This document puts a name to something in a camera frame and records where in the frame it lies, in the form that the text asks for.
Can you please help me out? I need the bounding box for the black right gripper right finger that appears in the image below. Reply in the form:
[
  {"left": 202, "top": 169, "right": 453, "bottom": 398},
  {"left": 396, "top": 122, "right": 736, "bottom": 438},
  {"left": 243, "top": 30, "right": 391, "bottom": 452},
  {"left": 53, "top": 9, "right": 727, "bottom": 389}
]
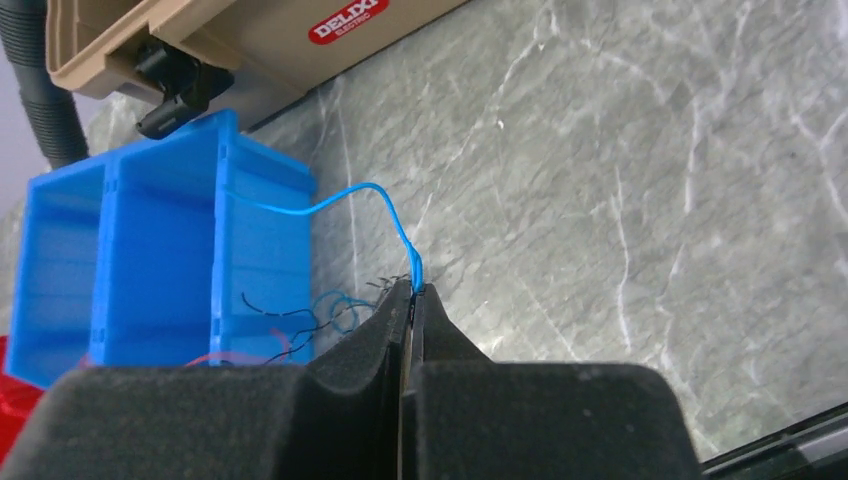
[{"left": 400, "top": 285, "right": 702, "bottom": 479}]

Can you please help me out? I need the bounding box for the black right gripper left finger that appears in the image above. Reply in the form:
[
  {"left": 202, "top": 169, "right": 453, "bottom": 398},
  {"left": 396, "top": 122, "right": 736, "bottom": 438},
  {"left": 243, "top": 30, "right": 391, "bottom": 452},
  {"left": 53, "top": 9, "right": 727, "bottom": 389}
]
[{"left": 1, "top": 280, "right": 412, "bottom": 479}]

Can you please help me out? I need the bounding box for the cable bundle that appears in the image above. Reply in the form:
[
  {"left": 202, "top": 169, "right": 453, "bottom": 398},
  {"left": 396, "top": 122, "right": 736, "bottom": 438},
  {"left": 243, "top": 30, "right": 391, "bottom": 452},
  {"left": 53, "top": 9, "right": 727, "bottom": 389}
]
[{"left": 185, "top": 272, "right": 412, "bottom": 369}]

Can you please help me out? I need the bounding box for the blue two-compartment plastic bin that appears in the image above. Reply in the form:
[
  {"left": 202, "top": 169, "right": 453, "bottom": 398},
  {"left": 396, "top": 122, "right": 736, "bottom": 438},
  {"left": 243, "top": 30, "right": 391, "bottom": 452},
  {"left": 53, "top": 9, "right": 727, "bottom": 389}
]
[{"left": 5, "top": 111, "right": 316, "bottom": 389}]

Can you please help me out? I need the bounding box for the red plastic bin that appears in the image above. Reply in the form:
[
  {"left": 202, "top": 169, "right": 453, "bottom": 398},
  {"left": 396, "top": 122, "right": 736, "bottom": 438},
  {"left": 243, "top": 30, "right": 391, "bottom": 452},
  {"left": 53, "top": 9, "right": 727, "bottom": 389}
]
[{"left": 1, "top": 336, "right": 44, "bottom": 463}]

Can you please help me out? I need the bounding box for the tan plastic toolbox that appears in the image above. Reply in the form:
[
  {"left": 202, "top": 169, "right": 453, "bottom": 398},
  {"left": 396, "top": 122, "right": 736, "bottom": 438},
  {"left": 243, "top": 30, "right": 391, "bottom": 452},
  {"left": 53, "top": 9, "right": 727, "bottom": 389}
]
[{"left": 46, "top": 0, "right": 458, "bottom": 139}]

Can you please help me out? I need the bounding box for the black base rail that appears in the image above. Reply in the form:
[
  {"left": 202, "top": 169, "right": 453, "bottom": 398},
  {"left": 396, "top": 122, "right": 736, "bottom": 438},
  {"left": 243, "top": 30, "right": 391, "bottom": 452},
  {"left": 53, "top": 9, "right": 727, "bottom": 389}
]
[{"left": 702, "top": 403, "right": 847, "bottom": 480}]

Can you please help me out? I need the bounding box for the grey corrugated hose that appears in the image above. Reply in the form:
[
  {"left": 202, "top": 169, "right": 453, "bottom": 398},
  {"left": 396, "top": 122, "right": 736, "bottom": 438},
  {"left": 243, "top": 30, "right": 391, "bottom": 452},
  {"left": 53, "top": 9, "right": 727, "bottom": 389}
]
[{"left": 0, "top": 0, "right": 91, "bottom": 171}]

